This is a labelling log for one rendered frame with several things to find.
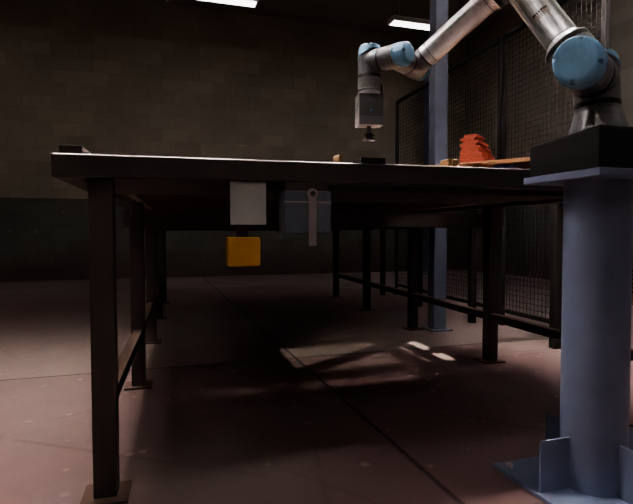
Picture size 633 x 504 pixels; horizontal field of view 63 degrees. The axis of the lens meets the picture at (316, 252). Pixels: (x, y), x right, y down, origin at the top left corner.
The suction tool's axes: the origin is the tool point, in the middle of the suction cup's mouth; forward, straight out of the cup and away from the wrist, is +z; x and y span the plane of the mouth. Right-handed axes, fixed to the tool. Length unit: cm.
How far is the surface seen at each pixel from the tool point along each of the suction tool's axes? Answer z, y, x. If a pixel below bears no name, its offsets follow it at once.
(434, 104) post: -61, -95, -185
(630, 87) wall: -152, -445, -421
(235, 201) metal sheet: 23, 45, 27
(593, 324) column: 56, -48, 50
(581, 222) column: 29, -46, 47
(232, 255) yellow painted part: 38, 46, 30
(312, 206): 24.0, 23.4, 28.2
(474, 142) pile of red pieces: -14, -74, -75
